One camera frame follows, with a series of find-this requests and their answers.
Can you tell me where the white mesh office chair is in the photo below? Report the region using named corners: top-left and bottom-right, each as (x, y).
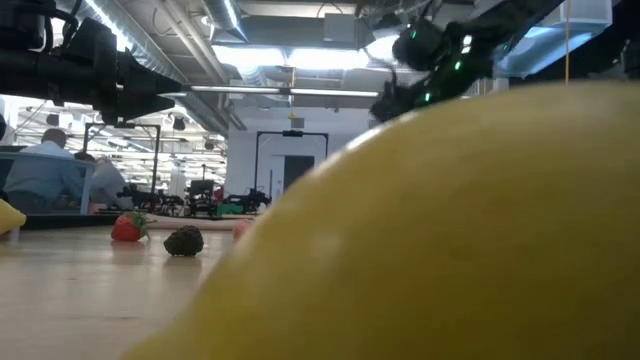
top-left (0, 151), bottom-right (96, 216)

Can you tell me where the pale pink strawberry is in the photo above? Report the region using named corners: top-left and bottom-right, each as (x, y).
top-left (231, 218), bottom-right (256, 241)

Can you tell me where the yellow hanging cord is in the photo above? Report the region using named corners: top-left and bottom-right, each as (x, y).
top-left (563, 0), bottom-right (571, 86)

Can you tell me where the person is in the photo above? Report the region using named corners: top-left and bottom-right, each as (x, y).
top-left (74, 152), bottom-right (135, 211)
top-left (2, 128), bottom-right (86, 214)

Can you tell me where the red strawberry with green leaves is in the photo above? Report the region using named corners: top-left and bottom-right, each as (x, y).
top-left (110, 210), bottom-right (151, 243)

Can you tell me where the grey ceiling box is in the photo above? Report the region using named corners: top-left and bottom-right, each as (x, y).
top-left (323, 12), bottom-right (359, 44)

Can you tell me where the black gantry with camera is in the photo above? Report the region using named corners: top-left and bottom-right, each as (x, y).
top-left (253, 129), bottom-right (330, 201)

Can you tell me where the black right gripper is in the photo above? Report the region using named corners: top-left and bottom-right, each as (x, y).
top-left (369, 21), bottom-right (504, 124)

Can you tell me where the rectangular silver air duct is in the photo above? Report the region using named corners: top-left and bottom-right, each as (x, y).
top-left (494, 0), bottom-right (614, 79)

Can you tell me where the black background chair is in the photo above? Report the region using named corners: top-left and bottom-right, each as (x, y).
top-left (187, 178), bottom-right (217, 217)

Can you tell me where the black metal gantry frame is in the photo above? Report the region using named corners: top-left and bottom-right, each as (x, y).
top-left (82, 122), bottom-right (162, 201)

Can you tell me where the round silver air duct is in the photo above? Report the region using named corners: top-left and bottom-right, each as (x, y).
top-left (54, 0), bottom-right (236, 136)

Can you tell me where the dark blackberry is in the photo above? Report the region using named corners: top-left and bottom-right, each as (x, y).
top-left (162, 224), bottom-right (205, 258)

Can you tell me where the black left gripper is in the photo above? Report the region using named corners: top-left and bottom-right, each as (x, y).
top-left (62, 17), bottom-right (184, 126)

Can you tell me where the dark door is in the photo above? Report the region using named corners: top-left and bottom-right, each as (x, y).
top-left (283, 154), bottom-right (316, 194)

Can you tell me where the long ceiling tube light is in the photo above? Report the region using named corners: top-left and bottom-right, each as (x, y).
top-left (159, 84), bottom-right (381, 99)

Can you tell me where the yellow lemon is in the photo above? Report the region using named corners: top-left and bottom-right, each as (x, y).
top-left (119, 79), bottom-right (640, 360)
top-left (0, 198), bottom-right (27, 236)

